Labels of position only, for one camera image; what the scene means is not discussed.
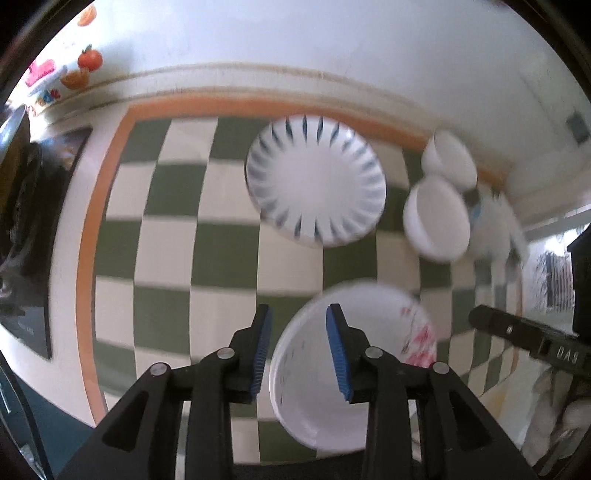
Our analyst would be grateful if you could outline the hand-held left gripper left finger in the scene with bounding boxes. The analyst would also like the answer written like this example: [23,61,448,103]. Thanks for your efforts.
[55,304,273,480]

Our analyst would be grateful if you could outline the orange fruit wall sticker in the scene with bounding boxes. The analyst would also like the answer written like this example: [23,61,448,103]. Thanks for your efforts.
[78,46,103,71]

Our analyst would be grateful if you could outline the colourful letters wall sticker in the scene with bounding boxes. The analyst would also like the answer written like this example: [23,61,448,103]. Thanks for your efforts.
[28,88,63,116]

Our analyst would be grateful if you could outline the pink wall sticker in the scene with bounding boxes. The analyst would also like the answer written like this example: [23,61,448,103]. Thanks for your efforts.
[25,60,56,86]

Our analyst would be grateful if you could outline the white bowl blue lines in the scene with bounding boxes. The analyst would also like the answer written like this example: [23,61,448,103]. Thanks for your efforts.
[403,176,472,264]
[421,129,478,190]

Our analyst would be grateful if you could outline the white plate blue wedge pattern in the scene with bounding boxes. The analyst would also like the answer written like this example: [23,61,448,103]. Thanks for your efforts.
[245,113,387,247]

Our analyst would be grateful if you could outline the white plate red floral print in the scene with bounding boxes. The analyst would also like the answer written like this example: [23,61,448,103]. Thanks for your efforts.
[269,282,438,453]

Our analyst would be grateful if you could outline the person's right hand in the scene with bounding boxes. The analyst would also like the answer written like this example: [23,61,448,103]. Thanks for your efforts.
[522,367,591,469]

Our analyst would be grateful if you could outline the window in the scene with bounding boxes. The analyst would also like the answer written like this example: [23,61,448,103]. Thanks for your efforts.
[529,226,575,317]

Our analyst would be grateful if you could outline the orange slices wall sticker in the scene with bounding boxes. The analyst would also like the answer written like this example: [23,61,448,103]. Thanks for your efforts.
[61,69,90,90]

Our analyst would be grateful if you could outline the black cooktop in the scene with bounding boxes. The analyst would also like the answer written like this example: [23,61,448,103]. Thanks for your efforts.
[0,127,93,361]

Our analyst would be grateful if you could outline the blue kitchen cabinet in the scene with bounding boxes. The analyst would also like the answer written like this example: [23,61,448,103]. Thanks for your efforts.
[0,355,93,480]

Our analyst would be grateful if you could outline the green white checkered tablecloth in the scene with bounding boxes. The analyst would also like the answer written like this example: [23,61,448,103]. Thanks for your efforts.
[76,97,522,464]

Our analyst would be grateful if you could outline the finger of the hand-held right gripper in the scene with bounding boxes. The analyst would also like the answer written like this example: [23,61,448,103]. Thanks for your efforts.
[468,304,591,376]
[567,225,591,342]

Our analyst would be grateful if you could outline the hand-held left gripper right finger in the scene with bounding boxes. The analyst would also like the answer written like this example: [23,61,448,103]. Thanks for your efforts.
[325,303,539,480]

